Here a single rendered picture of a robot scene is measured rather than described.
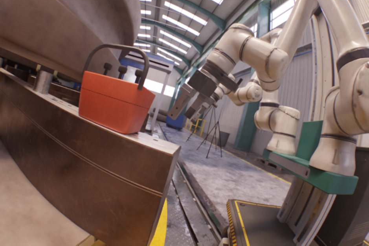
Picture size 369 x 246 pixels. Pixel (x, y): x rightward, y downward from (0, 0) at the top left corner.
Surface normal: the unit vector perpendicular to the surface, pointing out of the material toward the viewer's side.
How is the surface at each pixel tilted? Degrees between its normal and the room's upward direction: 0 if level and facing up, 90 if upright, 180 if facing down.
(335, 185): 90
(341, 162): 71
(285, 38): 86
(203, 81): 97
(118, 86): 97
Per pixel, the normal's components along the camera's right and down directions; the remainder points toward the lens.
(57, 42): 0.95, 0.27
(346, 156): -0.35, -0.54
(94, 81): -0.09, 0.02
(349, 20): -0.69, -0.22
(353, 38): -0.85, -0.21
